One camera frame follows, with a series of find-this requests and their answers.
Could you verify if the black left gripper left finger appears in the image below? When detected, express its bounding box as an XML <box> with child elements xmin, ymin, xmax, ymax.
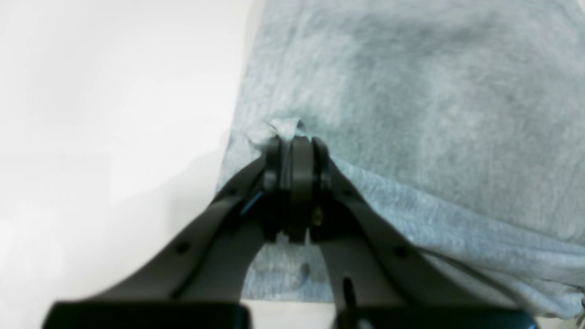
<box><xmin>43</xmin><ymin>137</ymin><xmax>283</xmax><ymax>329</ymax></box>

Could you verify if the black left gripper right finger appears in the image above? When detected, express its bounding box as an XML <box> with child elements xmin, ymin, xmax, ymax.
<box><xmin>288</xmin><ymin>137</ymin><xmax>538</xmax><ymax>329</ymax></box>

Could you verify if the grey T-shirt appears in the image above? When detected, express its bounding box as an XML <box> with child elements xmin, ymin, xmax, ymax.
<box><xmin>217</xmin><ymin>0</ymin><xmax>585</xmax><ymax>319</ymax></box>

